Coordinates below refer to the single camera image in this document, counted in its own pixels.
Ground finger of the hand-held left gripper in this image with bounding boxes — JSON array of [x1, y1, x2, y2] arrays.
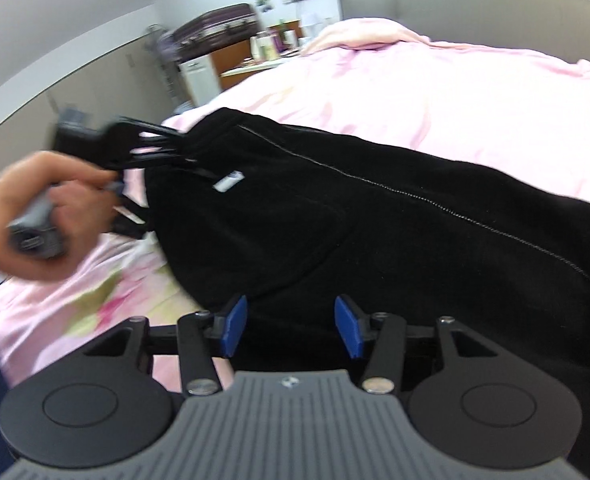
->
[[109, 116, 188, 143], [102, 146, 198, 173]]

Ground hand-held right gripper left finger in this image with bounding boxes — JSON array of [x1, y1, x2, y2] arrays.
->
[[82, 294, 249, 396]]

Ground dark purple suitcase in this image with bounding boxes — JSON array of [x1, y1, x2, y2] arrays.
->
[[167, 3, 259, 60]]

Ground white small cabinet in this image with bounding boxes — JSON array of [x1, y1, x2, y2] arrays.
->
[[177, 54, 224, 109]]

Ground black pants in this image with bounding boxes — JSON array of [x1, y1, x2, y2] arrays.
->
[[142, 106, 590, 392]]

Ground wooden desk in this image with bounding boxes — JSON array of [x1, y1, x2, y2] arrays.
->
[[209, 19, 307, 92]]

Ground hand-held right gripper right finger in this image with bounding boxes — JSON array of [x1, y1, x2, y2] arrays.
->
[[334, 295, 503, 395]]

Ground grey panelled cabinet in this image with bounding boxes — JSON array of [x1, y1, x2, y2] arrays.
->
[[0, 35, 178, 193]]

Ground pink bunched blanket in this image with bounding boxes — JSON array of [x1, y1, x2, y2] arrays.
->
[[300, 17, 432, 57]]

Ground person's left hand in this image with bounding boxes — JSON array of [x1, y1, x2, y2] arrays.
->
[[0, 151, 122, 282]]

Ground grey padded headboard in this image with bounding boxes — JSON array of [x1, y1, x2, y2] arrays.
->
[[335, 0, 590, 64]]

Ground pink floral bed cover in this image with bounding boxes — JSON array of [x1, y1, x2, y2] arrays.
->
[[0, 35, 590, 396]]

